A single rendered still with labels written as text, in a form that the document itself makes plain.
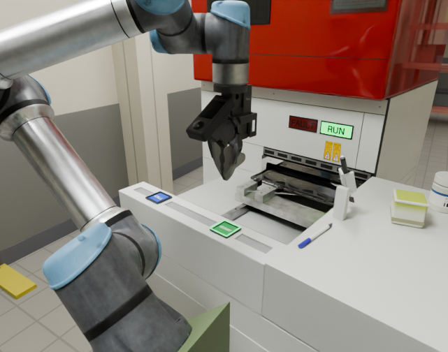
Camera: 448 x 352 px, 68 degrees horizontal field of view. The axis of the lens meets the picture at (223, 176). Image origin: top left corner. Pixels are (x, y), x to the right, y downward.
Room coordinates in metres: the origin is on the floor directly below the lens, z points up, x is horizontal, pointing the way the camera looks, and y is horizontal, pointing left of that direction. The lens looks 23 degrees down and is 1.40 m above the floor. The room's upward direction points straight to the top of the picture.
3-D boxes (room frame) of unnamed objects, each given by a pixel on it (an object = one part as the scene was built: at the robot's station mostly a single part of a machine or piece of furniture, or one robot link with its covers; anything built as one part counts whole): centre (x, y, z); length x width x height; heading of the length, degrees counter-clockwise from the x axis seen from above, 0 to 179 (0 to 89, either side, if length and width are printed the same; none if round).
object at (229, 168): (0.71, -0.03, 1.14); 0.06 x 0.03 x 0.09; 138
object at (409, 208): (0.75, -0.47, 1.00); 0.07 x 0.07 x 0.07; 68
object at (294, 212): (0.99, -0.20, 0.87); 0.36 x 0.08 x 0.03; 48
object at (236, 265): (0.79, 0.09, 0.89); 0.55 x 0.09 x 0.14; 48
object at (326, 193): (1.20, -0.37, 0.90); 0.34 x 0.34 x 0.01; 48
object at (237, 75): (0.72, -0.01, 1.33); 0.08 x 0.08 x 0.05
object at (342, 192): (0.77, -0.31, 1.03); 0.06 x 0.04 x 0.13; 138
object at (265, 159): (1.18, -0.33, 0.89); 0.44 x 0.02 x 0.10; 48
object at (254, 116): (0.72, -0.02, 1.25); 0.09 x 0.08 x 0.12; 138
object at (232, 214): (1.05, -0.07, 0.84); 0.50 x 0.02 x 0.03; 138
